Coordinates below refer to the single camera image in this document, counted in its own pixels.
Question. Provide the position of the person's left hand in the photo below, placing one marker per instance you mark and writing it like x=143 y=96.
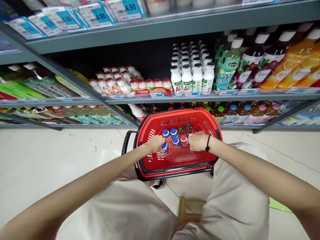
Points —
x=155 y=145

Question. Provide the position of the person's right hand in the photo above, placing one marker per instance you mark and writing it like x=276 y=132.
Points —
x=200 y=142

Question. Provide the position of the person's right fingers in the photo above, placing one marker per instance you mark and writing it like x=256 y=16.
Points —
x=192 y=143

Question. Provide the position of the person's left fingers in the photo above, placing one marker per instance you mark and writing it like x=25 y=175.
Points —
x=161 y=142

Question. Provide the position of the blue cap white bottle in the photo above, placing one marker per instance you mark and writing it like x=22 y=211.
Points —
x=164 y=151
x=176 y=142
x=174 y=132
x=166 y=134

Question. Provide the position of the amber tea bottle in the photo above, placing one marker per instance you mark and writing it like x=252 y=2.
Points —
x=189 y=128
x=181 y=130

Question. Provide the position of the red plastic shopping basket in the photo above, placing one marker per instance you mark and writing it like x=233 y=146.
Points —
x=180 y=117

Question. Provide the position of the pink and white bottle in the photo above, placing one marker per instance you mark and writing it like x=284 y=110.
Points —
x=137 y=112

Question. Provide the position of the pack of small beige bottles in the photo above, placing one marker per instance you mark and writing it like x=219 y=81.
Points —
x=152 y=86

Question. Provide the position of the row of coloured cap bottles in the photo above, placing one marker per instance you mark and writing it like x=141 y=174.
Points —
x=240 y=112

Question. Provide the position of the wooden stool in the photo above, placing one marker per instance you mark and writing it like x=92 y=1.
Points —
x=187 y=210

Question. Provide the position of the group of white milk bottles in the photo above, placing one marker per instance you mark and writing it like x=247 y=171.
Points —
x=192 y=75

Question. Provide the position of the group of cartoon print bottles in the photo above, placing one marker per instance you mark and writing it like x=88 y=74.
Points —
x=112 y=83

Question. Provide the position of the person's legs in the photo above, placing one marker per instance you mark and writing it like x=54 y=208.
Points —
x=130 y=212

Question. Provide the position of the row of green label bottles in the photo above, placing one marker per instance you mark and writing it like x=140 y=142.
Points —
x=228 y=67

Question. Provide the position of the row of purple juice bottles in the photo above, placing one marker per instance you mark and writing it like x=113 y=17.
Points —
x=255 y=65

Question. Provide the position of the green flat floor sheet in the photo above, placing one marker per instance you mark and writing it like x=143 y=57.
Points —
x=280 y=205

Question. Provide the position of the row of clear water bottles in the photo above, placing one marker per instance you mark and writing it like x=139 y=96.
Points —
x=302 y=113

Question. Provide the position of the grey metal shelf unit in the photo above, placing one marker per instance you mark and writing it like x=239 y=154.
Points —
x=160 y=27

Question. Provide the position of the row of orange juice bottles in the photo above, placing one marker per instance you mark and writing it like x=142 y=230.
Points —
x=292 y=65

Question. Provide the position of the row of white containers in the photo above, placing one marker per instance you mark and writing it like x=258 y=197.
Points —
x=157 y=6

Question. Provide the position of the grey shelf unit with drinks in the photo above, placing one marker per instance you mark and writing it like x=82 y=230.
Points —
x=37 y=85

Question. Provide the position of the row of blue price tags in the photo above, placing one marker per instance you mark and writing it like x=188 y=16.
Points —
x=67 y=18

